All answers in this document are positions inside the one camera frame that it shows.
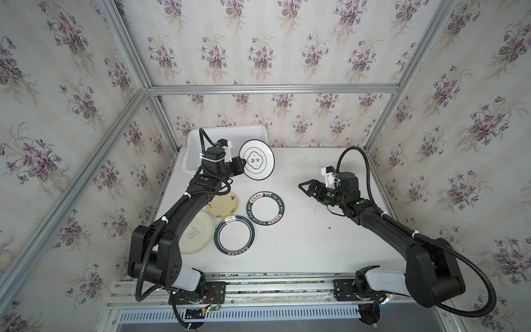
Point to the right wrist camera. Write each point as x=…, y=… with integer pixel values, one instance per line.
x=330, y=176

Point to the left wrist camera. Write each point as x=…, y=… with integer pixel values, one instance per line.
x=227, y=147

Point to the white plate black outline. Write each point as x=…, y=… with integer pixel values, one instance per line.
x=259, y=158

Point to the green red rimmed plate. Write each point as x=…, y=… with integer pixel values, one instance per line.
x=234, y=235

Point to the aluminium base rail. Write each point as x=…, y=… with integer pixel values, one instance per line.
x=252, y=289

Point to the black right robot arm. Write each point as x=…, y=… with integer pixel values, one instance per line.
x=432, y=273

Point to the large cream plate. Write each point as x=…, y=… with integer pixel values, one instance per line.
x=198, y=234

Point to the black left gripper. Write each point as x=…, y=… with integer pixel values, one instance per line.
x=237, y=167

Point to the aluminium frame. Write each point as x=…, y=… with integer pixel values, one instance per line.
x=66, y=79

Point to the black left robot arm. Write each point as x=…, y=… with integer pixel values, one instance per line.
x=155, y=254

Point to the small yellow floral plate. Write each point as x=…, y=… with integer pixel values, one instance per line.
x=223, y=206

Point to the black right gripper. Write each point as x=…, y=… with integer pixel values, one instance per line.
x=321, y=191

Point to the white plastic bin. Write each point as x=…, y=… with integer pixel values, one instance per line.
x=237, y=135

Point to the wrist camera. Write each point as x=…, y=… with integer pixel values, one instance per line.
x=330, y=176
x=227, y=147

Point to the green rim lettered plate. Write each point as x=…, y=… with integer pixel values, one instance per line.
x=265, y=208

